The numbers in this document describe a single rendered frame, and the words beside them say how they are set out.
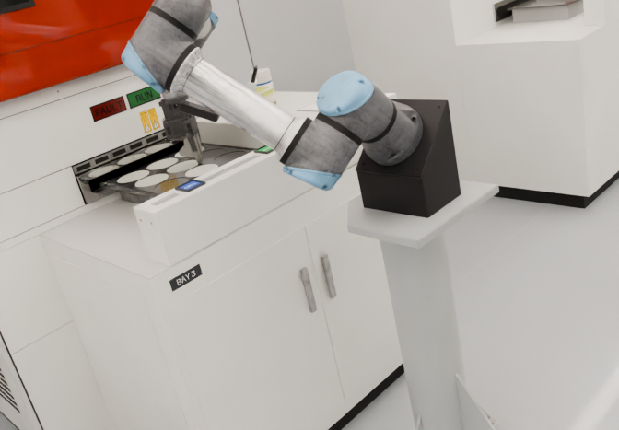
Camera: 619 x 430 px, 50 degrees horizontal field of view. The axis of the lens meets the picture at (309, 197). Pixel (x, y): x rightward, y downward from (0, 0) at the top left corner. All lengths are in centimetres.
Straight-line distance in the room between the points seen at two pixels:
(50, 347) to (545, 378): 156
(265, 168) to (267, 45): 281
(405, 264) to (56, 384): 119
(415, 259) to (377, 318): 58
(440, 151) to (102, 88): 110
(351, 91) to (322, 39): 345
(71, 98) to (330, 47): 302
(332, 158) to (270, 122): 15
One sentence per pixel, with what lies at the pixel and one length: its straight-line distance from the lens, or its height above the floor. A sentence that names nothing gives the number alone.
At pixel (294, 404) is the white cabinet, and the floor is 25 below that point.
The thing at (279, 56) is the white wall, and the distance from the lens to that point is 457.
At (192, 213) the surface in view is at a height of 92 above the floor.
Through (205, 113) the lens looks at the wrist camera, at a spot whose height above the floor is 105.
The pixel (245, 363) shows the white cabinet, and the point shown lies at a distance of 183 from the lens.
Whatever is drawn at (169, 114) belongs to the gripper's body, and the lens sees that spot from 202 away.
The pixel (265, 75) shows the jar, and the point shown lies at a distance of 241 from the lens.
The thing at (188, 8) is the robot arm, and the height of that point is 137.
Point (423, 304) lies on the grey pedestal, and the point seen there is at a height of 57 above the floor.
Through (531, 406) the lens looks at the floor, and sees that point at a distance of 226.
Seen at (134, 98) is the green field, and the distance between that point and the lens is 223.
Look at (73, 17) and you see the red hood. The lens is 210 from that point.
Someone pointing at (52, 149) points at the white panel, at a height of 104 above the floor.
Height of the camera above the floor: 146
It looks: 21 degrees down
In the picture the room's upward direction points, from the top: 13 degrees counter-clockwise
